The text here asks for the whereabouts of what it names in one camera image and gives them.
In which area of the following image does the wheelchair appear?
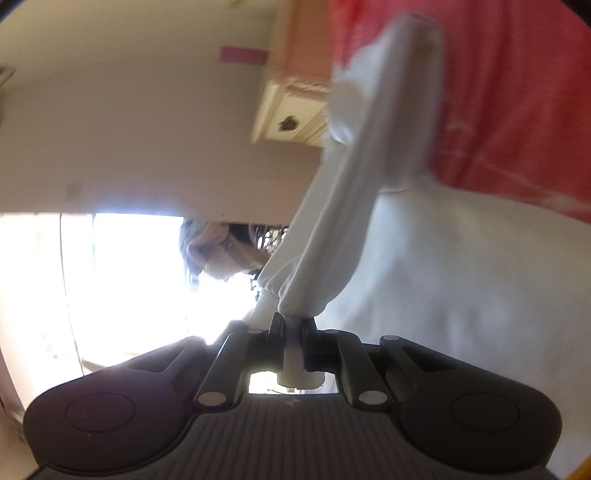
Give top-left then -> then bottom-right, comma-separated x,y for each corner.
179,218 -> 288,285

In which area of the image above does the cream two-drawer nightstand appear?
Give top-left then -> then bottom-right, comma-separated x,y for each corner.
252,0 -> 332,148

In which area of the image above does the pink floral bed blanket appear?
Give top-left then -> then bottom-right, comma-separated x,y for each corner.
331,1 -> 590,222

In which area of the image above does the pink cup on nightstand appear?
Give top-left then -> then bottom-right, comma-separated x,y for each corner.
219,46 -> 269,66

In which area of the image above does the white sweatshirt orange bear outline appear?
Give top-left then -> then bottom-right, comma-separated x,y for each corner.
246,15 -> 590,476

